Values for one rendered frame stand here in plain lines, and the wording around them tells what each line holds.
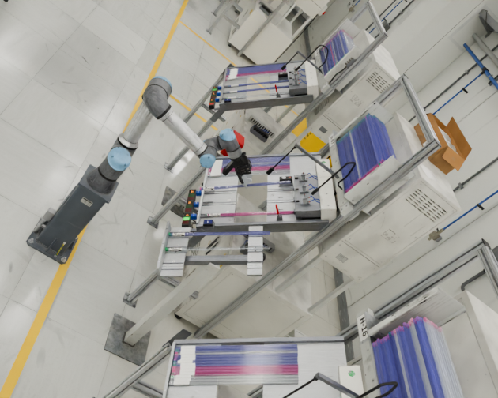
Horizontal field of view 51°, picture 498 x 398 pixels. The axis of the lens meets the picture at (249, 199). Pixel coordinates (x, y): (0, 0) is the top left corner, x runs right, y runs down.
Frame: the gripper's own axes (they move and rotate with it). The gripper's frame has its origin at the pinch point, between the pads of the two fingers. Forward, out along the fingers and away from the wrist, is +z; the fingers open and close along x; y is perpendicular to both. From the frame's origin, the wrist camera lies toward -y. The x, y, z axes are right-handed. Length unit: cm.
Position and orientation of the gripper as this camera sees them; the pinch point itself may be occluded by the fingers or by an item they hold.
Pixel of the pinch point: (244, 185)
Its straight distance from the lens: 292.0
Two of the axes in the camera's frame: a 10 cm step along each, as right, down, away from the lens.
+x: 0.4, -6.0, 8.0
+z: 3.4, 7.6, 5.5
